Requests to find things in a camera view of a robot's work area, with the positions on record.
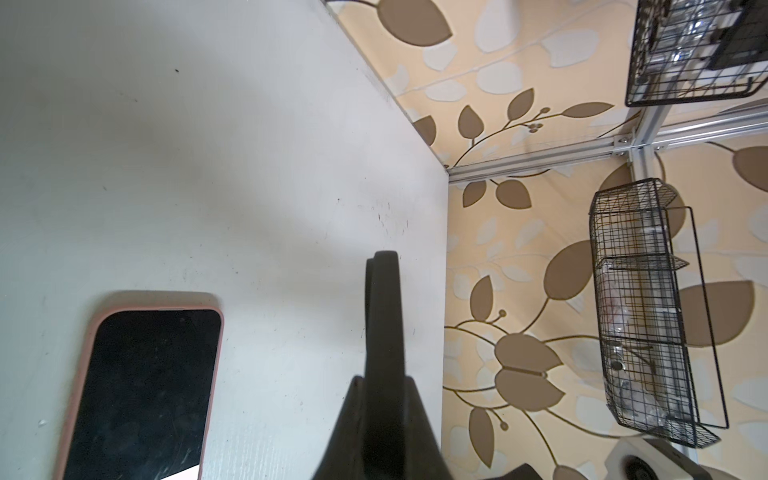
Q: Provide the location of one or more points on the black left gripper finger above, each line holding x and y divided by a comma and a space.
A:
383, 431

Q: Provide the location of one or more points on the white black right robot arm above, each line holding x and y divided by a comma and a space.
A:
640, 458

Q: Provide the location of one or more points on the middle phone in pink case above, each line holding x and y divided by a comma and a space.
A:
141, 400

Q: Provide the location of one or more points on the black socket set holder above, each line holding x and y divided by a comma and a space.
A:
712, 35

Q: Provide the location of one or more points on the black wire basket right wall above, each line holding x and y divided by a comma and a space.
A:
646, 366

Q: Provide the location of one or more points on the black wire basket wall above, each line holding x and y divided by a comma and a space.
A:
654, 81
646, 366

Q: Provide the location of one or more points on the black wire basket back wall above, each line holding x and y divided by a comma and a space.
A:
654, 81

